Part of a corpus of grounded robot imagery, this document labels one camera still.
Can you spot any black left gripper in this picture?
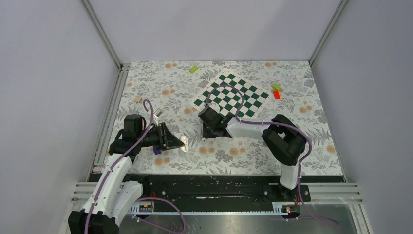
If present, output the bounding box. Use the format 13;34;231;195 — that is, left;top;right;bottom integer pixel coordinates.
137;122;184;151

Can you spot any white earbud charging case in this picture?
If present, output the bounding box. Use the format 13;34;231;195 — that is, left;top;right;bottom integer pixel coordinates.
180;135;188;152

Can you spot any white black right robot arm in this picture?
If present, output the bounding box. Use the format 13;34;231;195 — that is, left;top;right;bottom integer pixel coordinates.
198;106;310;201

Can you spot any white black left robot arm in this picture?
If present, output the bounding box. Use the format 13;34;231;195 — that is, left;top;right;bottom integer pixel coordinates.
68;114;188;234

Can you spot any purple block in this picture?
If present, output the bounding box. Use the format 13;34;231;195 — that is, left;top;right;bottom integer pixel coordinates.
153;146;162;155

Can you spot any green white chessboard mat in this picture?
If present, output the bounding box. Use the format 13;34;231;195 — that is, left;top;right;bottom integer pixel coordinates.
191;70;271;119

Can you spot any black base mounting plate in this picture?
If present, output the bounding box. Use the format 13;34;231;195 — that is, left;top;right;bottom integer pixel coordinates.
122;174;344;213

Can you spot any floral patterned table mat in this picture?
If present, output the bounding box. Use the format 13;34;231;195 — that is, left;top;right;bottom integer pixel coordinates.
112;61;343;176

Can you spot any lime green block far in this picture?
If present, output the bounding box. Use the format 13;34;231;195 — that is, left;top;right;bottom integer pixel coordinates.
189;66;198;74

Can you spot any lime green block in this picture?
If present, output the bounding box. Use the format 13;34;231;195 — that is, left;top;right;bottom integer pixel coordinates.
271;83;281;91
189;66;198;74

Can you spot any red block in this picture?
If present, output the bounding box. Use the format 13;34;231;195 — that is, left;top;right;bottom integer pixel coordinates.
273;90;281;100

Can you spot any lime green block right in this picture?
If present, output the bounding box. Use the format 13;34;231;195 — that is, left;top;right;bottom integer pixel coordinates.
271;83;281;91

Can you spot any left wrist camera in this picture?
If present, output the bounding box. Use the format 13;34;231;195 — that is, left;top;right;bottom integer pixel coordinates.
153;108;162;125

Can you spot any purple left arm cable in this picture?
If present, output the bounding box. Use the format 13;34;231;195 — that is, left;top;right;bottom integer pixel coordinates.
84;99;187;234

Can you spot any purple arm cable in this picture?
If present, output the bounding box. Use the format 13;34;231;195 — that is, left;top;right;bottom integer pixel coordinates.
84;99;187;234
204;84;340;229

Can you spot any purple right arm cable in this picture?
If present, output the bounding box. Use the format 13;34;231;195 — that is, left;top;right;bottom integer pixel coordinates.
204;84;340;229

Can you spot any white slotted cable duct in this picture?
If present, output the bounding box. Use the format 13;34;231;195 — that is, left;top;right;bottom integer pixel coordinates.
129;202;291;216

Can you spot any left aluminium frame post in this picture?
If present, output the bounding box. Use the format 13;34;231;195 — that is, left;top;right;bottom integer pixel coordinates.
80;0;123;70

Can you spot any aluminium frame post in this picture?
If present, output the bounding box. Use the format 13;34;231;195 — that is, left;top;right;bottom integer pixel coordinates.
308;0;348;67
80;0;123;70

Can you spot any right aluminium frame post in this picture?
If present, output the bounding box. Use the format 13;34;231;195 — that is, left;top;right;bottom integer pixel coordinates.
308;0;348;67

